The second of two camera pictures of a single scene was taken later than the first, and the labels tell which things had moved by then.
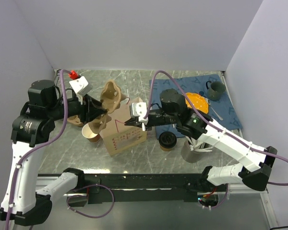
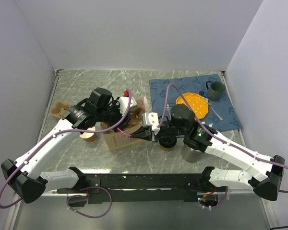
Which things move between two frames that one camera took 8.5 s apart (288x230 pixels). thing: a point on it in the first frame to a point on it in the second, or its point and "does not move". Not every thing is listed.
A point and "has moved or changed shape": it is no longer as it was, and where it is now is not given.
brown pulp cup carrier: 111,99 has moved or changed shape
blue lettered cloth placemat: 224,107 does not move
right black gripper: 132,121 to 144,133
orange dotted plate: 200,102 does not move
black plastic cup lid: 167,139 does not move
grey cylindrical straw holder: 192,156 does not move
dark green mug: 216,90 does not move
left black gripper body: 82,110 to 112,114
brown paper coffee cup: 165,149 does not move
